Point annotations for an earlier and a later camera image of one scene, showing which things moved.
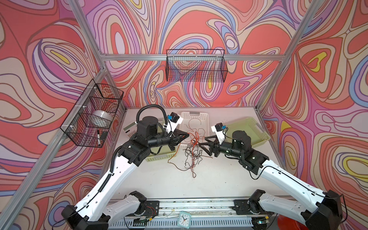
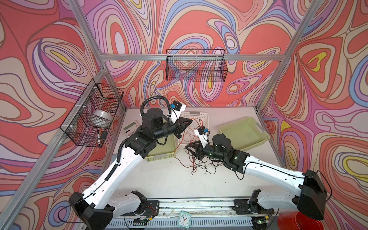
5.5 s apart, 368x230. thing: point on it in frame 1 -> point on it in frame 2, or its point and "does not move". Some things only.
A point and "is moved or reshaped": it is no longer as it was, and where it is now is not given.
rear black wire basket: x=196 y=65 does not move
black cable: x=192 y=157 -> x=209 y=165
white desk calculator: x=131 y=129 does not move
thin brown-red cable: x=170 y=163 is moved or reshaped
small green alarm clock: x=184 y=220 does not move
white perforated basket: x=196 y=124 does not move
